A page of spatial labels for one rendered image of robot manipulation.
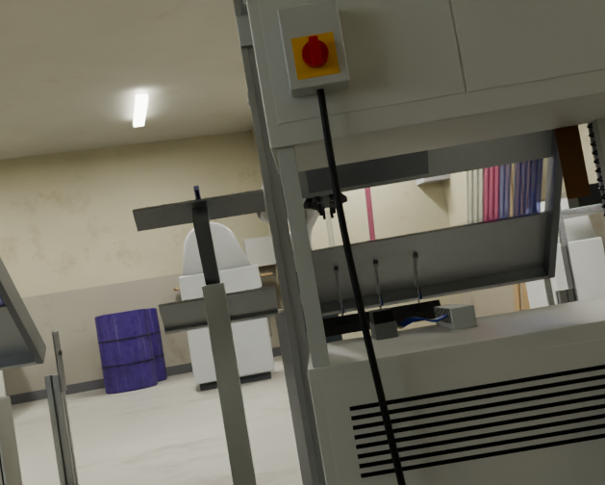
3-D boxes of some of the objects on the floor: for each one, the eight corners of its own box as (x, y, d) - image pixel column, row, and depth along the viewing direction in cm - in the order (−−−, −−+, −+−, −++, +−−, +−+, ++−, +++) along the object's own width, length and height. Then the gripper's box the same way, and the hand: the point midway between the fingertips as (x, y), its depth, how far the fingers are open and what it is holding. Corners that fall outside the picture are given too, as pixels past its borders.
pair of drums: (166, 376, 1073) (156, 306, 1079) (173, 383, 952) (161, 304, 958) (106, 388, 1055) (94, 317, 1061) (105, 395, 934) (92, 315, 940)
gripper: (350, 191, 233) (359, 221, 217) (295, 200, 234) (300, 231, 218) (347, 166, 230) (356, 195, 214) (291, 176, 230) (295, 206, 214)
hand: (327, 210), depth 217 cm, fingers closed, pressing on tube
